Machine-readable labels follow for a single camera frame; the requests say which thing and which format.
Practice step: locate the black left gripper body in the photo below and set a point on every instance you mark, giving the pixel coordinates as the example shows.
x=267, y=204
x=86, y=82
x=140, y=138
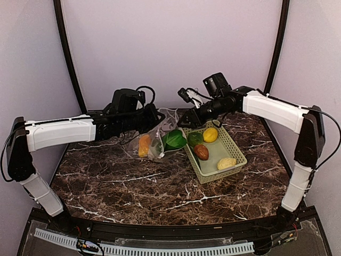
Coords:
x=143, y=122

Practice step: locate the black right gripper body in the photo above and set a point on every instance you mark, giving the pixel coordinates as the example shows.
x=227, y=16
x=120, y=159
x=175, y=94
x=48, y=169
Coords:
x=202, y=118

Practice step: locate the green white bok choy toy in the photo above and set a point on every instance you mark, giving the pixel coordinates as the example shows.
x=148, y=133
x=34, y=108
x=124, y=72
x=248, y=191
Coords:
x=170, y=142

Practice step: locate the orange yellow toy food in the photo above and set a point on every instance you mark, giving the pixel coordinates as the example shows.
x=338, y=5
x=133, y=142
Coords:
x=144, y=143

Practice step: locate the dark green cucumber toy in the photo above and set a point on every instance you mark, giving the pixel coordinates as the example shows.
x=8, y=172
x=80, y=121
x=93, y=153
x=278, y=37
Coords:
x=195, y=157

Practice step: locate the clear zip top bag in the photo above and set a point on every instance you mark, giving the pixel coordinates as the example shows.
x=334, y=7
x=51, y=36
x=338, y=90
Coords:
x=168, y=124

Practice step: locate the brown mushroom toy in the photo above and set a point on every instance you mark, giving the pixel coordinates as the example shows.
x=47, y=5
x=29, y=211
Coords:
x=201, y=152

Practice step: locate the pale yellow walnut toy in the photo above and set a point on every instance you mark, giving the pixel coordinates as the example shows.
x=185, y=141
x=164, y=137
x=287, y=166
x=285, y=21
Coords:
x=225, y=163

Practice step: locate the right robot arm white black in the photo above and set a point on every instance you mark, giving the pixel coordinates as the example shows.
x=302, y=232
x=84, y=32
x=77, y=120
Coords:
x=307, y=122

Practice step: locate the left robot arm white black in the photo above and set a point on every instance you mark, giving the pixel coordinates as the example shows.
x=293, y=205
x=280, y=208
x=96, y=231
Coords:
x=27, y=137

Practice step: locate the green pepper toy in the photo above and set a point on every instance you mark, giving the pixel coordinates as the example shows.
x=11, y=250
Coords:
x=195, y=138

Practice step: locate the yellow lemon toy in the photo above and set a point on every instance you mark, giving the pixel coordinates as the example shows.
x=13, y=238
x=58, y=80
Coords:
x=210, y=135

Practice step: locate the pale green plastic basket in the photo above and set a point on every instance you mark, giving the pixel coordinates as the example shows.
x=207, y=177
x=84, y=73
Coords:
x=212, y=152

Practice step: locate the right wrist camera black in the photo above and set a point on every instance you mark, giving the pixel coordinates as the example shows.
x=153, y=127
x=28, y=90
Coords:
x=217, y=85

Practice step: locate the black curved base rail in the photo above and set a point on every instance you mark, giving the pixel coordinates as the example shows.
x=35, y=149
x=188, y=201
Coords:
x=301, y=236

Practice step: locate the white slotted cable duct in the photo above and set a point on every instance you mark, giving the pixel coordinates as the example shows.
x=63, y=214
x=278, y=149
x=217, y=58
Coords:
x=125, y=246

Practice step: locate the left black frame post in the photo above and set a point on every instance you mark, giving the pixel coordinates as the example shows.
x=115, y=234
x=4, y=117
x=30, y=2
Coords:
x=67, y=54

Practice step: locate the black frame post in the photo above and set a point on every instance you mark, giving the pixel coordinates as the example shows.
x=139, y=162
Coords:
x=67, y=54
x=277, y=46

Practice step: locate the right black frame post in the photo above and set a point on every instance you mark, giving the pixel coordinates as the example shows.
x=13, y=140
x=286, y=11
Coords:
x=277, y=46

